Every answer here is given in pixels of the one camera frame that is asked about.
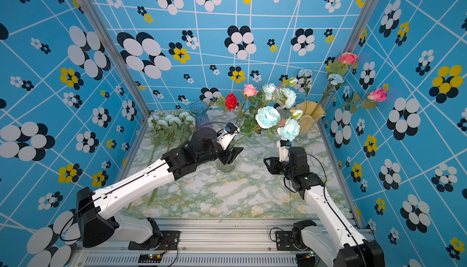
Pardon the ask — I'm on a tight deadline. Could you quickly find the clear glass vase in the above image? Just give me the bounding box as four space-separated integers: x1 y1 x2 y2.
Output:
216 147 235 173

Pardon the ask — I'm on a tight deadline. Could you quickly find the blue purple ribbed glass vase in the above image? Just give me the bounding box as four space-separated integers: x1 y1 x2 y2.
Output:
189 101 210 129

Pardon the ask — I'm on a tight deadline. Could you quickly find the yellow ceramic vase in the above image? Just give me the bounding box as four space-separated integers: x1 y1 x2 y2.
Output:
296 100 326 135

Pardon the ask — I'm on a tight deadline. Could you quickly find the pink rose stem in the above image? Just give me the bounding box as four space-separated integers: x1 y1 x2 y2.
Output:
237 84 259 121

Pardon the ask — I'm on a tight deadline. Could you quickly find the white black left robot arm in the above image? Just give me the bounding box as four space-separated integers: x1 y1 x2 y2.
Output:
76 122 243 250

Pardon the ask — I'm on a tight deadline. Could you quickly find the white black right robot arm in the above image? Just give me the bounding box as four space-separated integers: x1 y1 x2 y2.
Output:
263 141 385 267

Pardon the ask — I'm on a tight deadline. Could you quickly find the red rose stem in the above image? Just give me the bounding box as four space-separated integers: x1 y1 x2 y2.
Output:
208 93 238 112

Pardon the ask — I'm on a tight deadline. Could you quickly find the mixed flower bouquet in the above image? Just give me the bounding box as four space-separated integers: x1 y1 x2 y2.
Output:
297 52 387 120

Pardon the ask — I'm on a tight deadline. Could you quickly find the right circuit board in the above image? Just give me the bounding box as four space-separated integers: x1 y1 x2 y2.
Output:
296 252 316 267

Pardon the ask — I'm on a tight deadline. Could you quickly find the circuit board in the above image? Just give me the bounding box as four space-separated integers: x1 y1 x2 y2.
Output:
138 254 163 264
296 252 316 267

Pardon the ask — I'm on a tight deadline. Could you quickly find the left circuit board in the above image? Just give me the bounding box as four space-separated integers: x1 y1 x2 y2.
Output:
138 254 163 264

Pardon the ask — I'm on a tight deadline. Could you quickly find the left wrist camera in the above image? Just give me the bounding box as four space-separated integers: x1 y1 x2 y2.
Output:
216 122 240 150

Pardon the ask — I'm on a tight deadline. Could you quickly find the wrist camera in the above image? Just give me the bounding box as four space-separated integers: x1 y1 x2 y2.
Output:
277 140 291 162
216 122 240 150

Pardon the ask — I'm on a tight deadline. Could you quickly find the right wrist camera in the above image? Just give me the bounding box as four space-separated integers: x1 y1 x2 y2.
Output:
277 140 291 162

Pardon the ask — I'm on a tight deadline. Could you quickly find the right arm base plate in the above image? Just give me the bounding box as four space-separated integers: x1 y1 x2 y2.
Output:
274 230 311 251

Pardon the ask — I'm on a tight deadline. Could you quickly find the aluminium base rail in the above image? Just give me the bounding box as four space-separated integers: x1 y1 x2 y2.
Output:
69 218 327 267

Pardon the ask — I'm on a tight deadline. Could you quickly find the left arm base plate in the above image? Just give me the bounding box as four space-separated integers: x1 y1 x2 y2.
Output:
128 230 181 251

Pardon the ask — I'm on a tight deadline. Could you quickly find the right aluminium corner post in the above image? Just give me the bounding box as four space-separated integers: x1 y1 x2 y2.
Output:
342 0 379 52

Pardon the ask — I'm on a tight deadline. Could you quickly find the aluminium corner post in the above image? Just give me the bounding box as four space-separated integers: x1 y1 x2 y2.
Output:
342 0 379 52
78 0 150 118

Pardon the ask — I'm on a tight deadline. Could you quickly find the left aluminium corner post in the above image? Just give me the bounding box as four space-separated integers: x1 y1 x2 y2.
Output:
78 0 150 118

